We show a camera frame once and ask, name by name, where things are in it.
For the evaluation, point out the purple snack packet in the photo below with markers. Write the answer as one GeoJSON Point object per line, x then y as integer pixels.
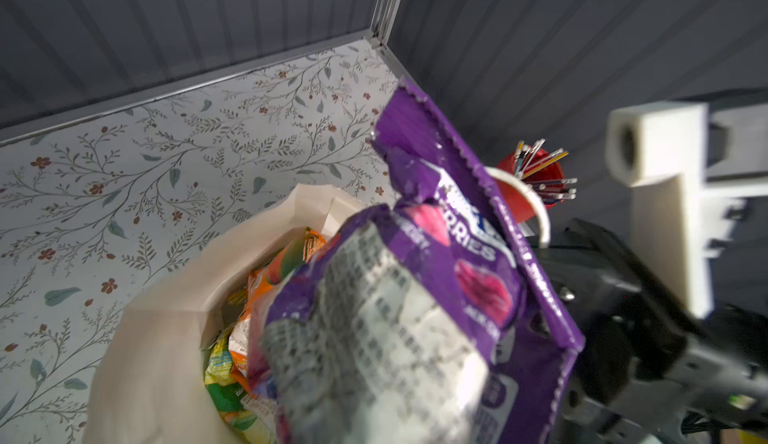
{"type": "Point", "coordinates": [427, 321]}

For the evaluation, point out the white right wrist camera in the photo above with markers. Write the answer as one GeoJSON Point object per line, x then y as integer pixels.
{"type": "Point", "coordinates": [691, 168]}

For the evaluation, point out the white paper bag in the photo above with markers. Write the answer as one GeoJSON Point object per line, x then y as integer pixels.
{"type": "Point", "coordinates": [145, 388]}

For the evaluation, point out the orange snack packet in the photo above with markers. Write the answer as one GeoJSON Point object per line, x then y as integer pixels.
{"type": "Point", "coordinates": [262, 286]}

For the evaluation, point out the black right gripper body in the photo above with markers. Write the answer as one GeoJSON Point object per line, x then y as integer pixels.
{"type": "Point", "coordinates": [650, 370]}

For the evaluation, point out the red pen cup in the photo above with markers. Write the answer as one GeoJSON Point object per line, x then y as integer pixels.
{"type": "Point", "coordinates": [541, 174]}

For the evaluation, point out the green Fox's candy bag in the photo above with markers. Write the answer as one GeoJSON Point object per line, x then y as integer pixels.
{"type": "Point", "coordinates": [251, 417]}

